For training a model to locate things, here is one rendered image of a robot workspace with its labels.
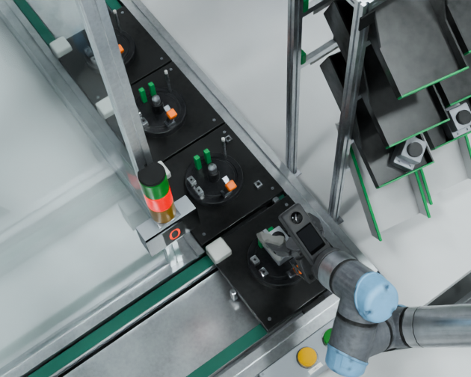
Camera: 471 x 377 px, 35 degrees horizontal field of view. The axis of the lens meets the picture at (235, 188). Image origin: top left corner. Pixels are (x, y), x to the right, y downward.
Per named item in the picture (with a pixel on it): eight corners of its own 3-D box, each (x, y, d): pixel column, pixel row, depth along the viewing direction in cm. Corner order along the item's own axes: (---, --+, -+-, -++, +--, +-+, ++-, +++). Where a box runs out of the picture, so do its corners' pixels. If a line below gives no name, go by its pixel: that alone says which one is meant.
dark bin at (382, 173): (430, 164, 157) (445, 159, 150) (375, 189, 155) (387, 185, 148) (374, 42, 158) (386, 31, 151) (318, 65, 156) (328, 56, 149)
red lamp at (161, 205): (178, 202, 142) (174, 190, 138) (155, 217, 141) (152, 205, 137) (163, 183, 144) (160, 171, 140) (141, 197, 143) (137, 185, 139)
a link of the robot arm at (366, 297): (359, 330, 126) (371, 283, 124) (323, 301, 136) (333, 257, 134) (395, 328, 130) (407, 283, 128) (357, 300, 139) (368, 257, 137)
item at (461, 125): (466, 132, 160) (481, 126, 153) (448, 141, 159) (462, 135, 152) (448, 96, 160) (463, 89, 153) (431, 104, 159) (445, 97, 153)
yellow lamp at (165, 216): (181, 214, 147) (178, 203, 142) (159, 228, 146) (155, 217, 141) (167, 195, 149) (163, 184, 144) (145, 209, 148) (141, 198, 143)
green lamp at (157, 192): (174, 190, 138) (171, 177, 134) (152, 205, 137) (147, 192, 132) (159, 170, 140) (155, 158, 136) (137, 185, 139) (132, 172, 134)
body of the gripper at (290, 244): (292, 272, 152) (325, 298, 142) (277, 240, 148) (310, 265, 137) (322, 251, 154) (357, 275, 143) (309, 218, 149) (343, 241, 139)
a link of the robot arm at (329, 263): (323, 274, 134) (359, 248, 136) (309, 263, 138) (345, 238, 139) (336, 304, 137) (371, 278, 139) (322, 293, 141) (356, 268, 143)
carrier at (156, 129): (225, 125, 193) (222, 97, 182) (146, 176, 187) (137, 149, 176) (173, 65, 202) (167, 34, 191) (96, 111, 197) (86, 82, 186)
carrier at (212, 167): (284, 193, 183) (284, 167, 172) (202, 248, 177) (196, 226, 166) (226, 126, 192) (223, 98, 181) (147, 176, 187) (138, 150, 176)
